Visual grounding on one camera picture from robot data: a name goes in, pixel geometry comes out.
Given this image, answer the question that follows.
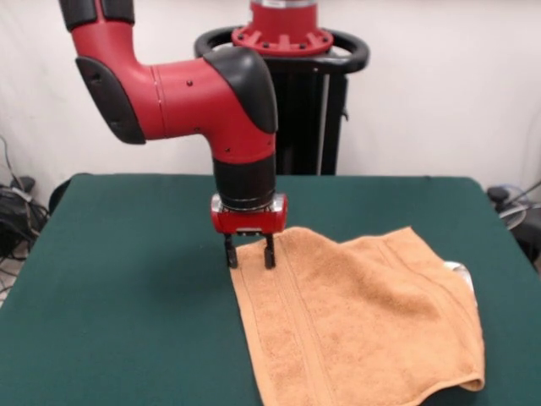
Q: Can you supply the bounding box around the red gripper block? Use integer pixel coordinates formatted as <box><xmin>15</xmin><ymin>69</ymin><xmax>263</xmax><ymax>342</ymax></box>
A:
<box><xmin>210</xmin><ymin>193</ymin><xmax>291</xmax><ymax>271</ymax></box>

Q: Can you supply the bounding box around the tan terry towel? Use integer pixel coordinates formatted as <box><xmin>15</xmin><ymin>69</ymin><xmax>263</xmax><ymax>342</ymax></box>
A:
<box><xmin>230</xmin><ymin>226</ymin><xmax>486</xmax><ymax>406</ymax></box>

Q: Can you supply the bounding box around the dark green table cloth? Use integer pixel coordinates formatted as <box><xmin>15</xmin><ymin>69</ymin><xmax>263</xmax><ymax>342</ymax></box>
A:
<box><xmin>0</xmin><ymin>172</ymin><xmax>541</xmax><ymax>406</ymax></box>

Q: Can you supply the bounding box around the small black power brick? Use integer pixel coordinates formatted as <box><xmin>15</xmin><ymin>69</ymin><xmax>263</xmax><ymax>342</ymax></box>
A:
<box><xmin>10</xmin><ymin>175</ymin><xmax>37</xmax><ymax>192</ymax></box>

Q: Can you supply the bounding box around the black bulky object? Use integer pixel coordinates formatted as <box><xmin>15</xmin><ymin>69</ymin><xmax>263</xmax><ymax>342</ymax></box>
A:
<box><xmin>513</xmin><ymin>219</ymin><xmax>541</xmax><ymax>272</ymax></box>

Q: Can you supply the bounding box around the black robot pedestal with handle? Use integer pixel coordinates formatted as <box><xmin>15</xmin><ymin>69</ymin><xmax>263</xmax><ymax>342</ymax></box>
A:
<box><xmin>194</xmin><ymin>25</ymin><xmax>371</xmax><ymax>175</ymax></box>

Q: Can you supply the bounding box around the bundle of black cables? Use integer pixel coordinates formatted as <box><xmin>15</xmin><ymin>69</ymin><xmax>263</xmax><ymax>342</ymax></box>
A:
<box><xmin>0</xmin><ymin>134</ymin><xmax>52</xmax><ymax>305</ymax></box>

